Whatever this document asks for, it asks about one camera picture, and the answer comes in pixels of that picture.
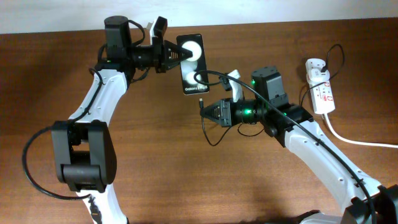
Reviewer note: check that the white USB charger adapter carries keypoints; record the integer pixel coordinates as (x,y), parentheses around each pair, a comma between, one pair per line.
(315,76)

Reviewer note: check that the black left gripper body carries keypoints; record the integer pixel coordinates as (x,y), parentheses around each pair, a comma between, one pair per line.
(148,55)

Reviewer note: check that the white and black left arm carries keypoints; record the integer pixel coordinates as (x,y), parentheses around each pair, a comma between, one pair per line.
(85,158)

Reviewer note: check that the black Galaxy smartphone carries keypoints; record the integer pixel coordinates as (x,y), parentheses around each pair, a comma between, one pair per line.
(189,67)

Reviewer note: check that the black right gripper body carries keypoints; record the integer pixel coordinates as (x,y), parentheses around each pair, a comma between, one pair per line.
(244,110)

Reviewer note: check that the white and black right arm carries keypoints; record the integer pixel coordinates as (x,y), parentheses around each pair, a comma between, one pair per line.
(361,198)

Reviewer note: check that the white power strip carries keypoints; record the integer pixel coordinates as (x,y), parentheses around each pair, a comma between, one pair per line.
(321,93)

